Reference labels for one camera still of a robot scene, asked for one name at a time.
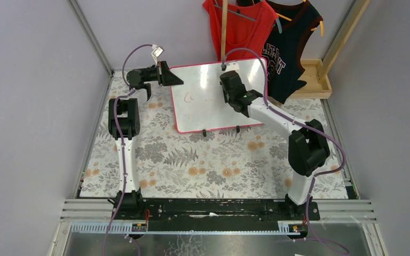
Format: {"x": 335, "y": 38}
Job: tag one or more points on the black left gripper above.
{"x": 160, "y": 73}

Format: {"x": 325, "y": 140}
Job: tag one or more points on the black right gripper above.
{"x": 229, "y": 82}

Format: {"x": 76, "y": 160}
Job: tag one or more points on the pink framed whiteboard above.
{"x": 199, "y": 102}

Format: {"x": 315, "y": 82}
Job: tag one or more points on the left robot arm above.
{"x": 124, "y": 126}

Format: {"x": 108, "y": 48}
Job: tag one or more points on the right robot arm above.
{"x": 308, "y": 148}

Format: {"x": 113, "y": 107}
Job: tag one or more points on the dark navy jersey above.
{"x": 284, "y": 46}

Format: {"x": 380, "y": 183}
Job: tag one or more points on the red tank top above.
{"x": 246, "y": 27}

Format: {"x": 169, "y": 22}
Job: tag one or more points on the floral table mat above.
{"x": 250, "y": 164}

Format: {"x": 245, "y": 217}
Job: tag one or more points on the wooden clothes rack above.
{"x": 316, "y": 70}

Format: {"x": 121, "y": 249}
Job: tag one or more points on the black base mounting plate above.
{"x": 220, "y": 214}

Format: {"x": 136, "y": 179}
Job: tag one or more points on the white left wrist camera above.
{"x": 156, "y": 52}

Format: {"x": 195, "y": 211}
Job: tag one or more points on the white slotted cable duct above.
{"x": 134, "y": 228}

